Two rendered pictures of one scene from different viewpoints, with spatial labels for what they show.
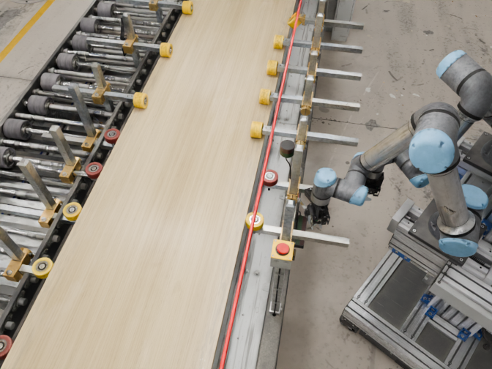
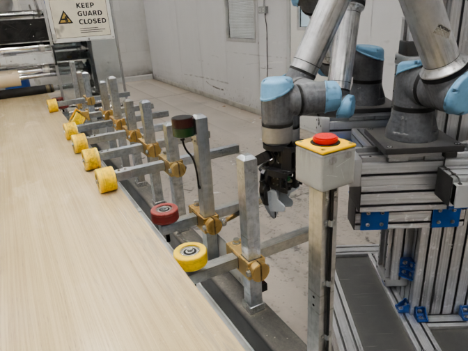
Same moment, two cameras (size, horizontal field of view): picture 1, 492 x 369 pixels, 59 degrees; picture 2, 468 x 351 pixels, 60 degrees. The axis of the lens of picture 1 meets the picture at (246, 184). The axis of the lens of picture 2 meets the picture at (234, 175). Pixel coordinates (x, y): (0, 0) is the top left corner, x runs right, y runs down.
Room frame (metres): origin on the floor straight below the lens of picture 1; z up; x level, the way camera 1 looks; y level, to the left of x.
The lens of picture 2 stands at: (0.30, 0.39, 1.43)
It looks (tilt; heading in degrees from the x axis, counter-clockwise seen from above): 22 degrees down; 321
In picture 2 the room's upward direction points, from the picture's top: 4 degrees counter-clockwise
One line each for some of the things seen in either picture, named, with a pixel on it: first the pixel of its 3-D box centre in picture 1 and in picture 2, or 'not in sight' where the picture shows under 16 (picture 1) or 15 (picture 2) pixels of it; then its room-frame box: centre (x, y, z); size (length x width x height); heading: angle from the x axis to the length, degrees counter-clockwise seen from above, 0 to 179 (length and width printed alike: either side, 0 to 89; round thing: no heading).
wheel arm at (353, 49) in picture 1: (319, 45); (121, 120); (2.21, -0.44, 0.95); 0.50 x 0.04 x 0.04; 79
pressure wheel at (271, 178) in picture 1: (269, 182); (166, 224); (1.25, -0.11, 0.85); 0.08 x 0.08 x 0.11
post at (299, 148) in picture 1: (294, 182); (205, 194); (1.19, -0.22, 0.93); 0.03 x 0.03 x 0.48; 79
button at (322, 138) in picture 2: (282, 249); (324, 141); (0.69, -0.12, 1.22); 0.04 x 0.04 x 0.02
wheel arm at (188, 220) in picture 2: (310, 189); (225, 209); (1.22, -0.30, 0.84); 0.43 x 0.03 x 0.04; 79
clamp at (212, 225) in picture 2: (292, 189); (204, 218); (1.21, -0.22, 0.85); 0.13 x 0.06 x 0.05; 169
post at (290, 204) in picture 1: (286, 234); (251, 246); (0.95, -0.17, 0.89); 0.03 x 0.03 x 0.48; 79
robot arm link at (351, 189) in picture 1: (351, 189); (313, 96); (0.94, -0.39, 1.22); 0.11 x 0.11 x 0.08; 65
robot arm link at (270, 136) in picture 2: (321, 195); (278, 133); (0.96, -0.29, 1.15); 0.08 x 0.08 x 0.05
